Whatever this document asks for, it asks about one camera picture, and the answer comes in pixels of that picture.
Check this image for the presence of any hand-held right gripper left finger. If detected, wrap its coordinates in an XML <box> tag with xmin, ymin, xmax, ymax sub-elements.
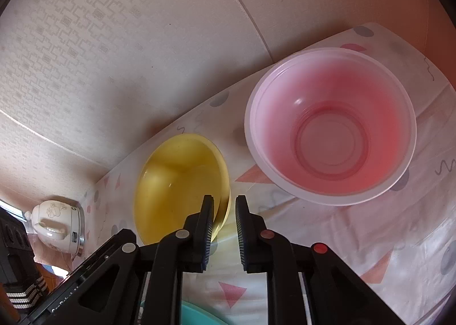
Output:
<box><xmin>21</xmin><ymin>195</ymin><xmax>215</xmax><ymax>325</ymax></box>

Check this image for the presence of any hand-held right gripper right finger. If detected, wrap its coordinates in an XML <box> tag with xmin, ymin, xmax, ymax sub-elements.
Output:
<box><xmin>235</xmin><ymin>195</ymin><xmax>403</xmax><ymax>325</ymax></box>

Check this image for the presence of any yellow plastic bowl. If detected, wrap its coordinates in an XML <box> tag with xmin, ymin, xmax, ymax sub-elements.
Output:
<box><xmin>133</xmin><ymin>133</ymin><xmax>231</xmax><ymax>245</ymax></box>

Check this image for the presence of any turquoise plastic plate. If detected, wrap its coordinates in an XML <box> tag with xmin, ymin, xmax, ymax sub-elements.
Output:
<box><xmin>141</xmin><ymin>300</ymin><xmax>230</xmax><ymax>325</ymax></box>

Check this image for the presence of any white ceramic electric kettle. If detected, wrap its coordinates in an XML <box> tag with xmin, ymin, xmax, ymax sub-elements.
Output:
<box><xmin>31</xmin><ymin>196</ymin><xmax>86</xmax><ymax>254</ymax></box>

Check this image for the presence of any red plastic bowl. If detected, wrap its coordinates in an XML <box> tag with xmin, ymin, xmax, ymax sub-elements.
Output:
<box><xmin>244</xmin><ymin>47</ymin><xmax>417</xmax><ymax>207</ymax></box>

